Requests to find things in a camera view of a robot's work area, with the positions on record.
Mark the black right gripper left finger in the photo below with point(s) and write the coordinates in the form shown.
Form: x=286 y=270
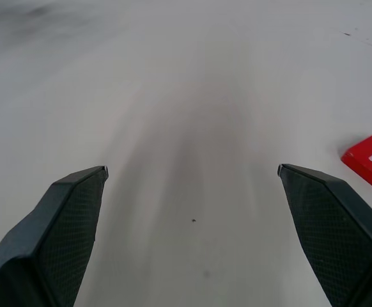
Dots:
x=45 y=243

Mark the red letter tile b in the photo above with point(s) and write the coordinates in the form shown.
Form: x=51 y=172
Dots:
x=360 y=160

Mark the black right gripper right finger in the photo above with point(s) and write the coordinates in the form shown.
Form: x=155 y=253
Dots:
x=339 y=243

